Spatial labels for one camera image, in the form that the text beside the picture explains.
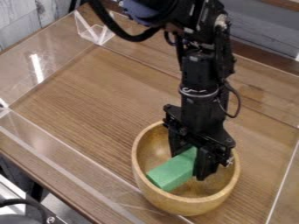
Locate brown wooden bowl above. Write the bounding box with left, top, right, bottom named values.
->
left=131, top=122, right=240, bottom=216

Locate clear acrylic corner bracket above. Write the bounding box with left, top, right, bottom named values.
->
left=73, top=10, right=116, bottom=46

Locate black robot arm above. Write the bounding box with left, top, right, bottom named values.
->
left=88, top=0, right=239, bottom=180

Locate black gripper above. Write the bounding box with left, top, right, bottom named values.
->
left=163, top=88, right=236, bottom=181

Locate black metal mount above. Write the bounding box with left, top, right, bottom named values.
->
left=23, top=192, right=85, bottom=224

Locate black cable lower left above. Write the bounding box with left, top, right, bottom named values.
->
left=0, top=198, right=51, bottom=224

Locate green rectangular block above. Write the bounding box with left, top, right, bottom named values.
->
left=145, top=147, right=197, bottom=192

